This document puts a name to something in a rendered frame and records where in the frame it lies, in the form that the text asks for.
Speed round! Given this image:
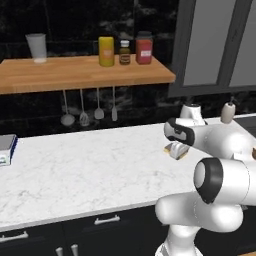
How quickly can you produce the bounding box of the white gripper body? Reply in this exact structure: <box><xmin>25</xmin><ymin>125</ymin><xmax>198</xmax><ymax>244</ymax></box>
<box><xmin>169</xmin><ymin>142</ymin><xmax>190</xmax><ymax>161</ymax></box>

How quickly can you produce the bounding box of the beige soap dispenser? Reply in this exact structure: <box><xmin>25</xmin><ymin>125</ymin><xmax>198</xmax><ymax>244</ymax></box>
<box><xmin>220</xmin><ymin>96</ymin><xmax>237</xmax><ymax>125</ymax></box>

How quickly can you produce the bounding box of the grey hanging narrow turner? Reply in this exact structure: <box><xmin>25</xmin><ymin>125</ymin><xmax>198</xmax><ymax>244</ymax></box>
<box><xmin>110</xmin><ymin>85</ymin><xmax>119</xmax><ymax>122</ymax></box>

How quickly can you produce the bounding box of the black drawer front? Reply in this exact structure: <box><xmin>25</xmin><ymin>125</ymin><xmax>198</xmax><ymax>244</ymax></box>
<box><xmin>0</xmin><ymin>221</ymin><xmax>66</xmax><ymax>249</ymax></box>
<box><xmin>62</xmin><ymin>203</ymin><xmax>162</xmax><ymax>238</ymax></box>

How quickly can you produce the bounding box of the grey hanging spatula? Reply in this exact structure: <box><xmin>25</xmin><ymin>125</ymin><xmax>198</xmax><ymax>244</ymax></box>
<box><xmin>93</xmin><ymin>87</ymin><xmax>105</xmax><ymax>121</ymax></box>

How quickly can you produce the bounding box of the grey hanging whisk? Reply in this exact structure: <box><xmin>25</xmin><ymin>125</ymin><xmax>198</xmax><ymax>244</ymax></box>
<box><xmin>78</xmin><ymin>88</ymin><xmax>91</xmax><ymax>128</ymax></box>

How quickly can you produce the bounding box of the red jar black lid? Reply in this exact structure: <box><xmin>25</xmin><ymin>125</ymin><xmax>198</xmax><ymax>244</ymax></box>
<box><xmin>134</xmin><ymin>30</ymin><xmax>154</xmax><ymax>66</ymax></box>

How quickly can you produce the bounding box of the small dark bottle white cap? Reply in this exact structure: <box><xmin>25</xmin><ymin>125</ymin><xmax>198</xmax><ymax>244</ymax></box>
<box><xmin>118</xmin><ymin>39</ymin><xmax>132</xmax><ymax>66</ymax></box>

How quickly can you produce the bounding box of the black cupboard door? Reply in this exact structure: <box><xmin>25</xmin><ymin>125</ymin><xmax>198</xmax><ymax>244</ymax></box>
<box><xmin>66</xmin><ymin>229</ymin><xmax>168</xmax><ymax>256</ymax></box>
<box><xmin>0</xmin><ymin>239</ymin><xmax>69</xmax><ymax>256</ymax></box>

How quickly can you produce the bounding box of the grey hanging ladle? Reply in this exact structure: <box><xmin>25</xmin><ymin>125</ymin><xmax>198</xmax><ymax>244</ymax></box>
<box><xmin>60</xmin><ymin>89</ymin><xmax>76</xmax><ymax>127</ymax></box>

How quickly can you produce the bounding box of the yellow bottle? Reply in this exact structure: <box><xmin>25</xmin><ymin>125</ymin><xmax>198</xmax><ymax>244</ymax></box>
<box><xmin>97</xmin><ymin>36</ymin><xmax>116</xmax><ymax>68</ymax></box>

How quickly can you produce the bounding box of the white and blue box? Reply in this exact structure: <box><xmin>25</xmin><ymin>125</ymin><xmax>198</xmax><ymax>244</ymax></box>
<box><xmin>0</xmin><ymin>133</ymin><xmax>19</xmax><ymax>167</ymax></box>

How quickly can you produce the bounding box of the white tall cup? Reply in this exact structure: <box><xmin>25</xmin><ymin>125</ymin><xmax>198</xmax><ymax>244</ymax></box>
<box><xmin>25</xmin><ymin>32</ymin><xmax>48</xmax><ymax>64</ymax></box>

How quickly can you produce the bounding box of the silver drawer handle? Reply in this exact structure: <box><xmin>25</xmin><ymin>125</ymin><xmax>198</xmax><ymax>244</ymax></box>
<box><xmin>0</xmin><ymin>230</ymin><xmax>30</xmax><ymax>244</ymax></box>
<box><xmin>93</xmin><ymin>214</ymin><xmax>122</xmax><ymax>226</ymax></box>

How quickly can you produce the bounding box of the grey wall cupboard door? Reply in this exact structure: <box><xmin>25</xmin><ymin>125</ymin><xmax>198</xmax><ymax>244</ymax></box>
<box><xmin>219</xmin><ymin>0</ymin><xmax>256</xmax><ymax>90</ymax></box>
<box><xmin>167</xmin><ymin>0</ymin><xmax>247</xmax><ymax>99</ymax></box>

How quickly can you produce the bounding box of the wooden wall shelf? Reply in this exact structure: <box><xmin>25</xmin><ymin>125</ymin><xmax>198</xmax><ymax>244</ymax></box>
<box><xmin>0</xmin><ymin>54</ymin><xmax>177</xmax><ymax>96</ymax></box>

